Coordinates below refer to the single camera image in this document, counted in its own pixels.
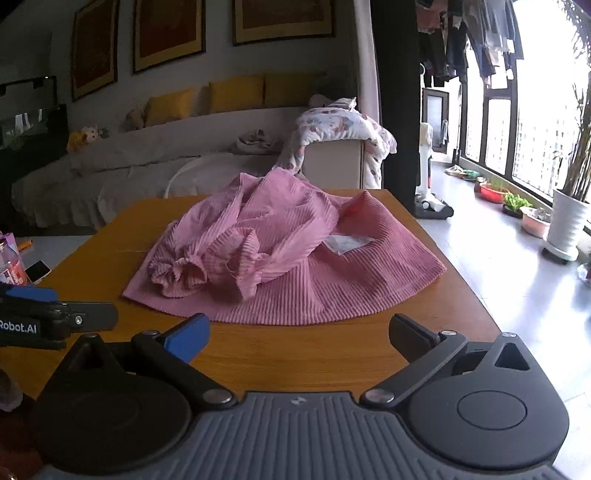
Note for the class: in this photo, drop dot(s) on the pink ribbed garment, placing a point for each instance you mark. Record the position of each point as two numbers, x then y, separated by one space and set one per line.
295 258

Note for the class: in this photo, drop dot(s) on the row of hanging clothes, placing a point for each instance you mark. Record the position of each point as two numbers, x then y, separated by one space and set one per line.
466 41

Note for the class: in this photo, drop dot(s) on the grey covered sofa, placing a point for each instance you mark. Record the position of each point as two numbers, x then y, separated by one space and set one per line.
138 152

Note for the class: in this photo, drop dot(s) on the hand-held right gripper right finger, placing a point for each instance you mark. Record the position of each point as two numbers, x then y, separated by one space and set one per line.
411 339

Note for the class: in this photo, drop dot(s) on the pink basin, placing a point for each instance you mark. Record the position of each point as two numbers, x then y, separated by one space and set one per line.
535 222

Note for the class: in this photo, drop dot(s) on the white upright vacuum cleaner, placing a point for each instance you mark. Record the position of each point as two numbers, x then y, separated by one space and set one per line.
427 180

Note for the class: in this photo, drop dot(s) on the black framed window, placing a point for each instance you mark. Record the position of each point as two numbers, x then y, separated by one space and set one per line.
531 138

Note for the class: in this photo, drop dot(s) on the crumpled grey cloth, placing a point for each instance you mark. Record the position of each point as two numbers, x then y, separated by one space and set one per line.
254 142

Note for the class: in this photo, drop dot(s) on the grey framed door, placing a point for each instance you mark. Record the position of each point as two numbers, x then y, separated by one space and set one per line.
436 120

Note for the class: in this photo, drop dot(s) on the pair of slippers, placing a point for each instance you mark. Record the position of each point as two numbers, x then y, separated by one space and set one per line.
461 173

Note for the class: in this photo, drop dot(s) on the yellow lighter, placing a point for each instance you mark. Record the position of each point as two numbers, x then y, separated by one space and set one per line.
25 244

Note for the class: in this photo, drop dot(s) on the yellow and white plush toy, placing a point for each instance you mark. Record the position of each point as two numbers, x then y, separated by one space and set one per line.
85 138

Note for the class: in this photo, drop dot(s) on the black framed glass tank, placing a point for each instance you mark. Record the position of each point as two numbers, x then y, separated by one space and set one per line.
32 124

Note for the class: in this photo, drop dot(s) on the red basin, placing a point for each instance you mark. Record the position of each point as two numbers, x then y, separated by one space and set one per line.
491 193

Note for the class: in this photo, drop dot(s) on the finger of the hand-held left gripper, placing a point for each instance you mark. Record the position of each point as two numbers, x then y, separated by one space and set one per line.
87 316
27 292

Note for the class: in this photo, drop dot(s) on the small green potted plant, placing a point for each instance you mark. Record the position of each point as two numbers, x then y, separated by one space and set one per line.
516 204

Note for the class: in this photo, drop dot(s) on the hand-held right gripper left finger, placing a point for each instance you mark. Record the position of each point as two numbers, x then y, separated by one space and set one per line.
187 339

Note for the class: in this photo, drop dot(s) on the tall plant in white pot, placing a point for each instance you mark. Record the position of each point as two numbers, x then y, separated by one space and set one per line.
565 221

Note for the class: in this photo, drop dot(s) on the white smartphone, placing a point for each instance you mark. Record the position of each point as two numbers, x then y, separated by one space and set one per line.
38 271

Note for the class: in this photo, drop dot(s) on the floral printed blanket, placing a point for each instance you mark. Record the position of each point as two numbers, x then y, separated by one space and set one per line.
341 122

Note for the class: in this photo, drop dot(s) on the pink drink bottle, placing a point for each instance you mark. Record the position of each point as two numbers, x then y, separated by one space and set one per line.
11 261

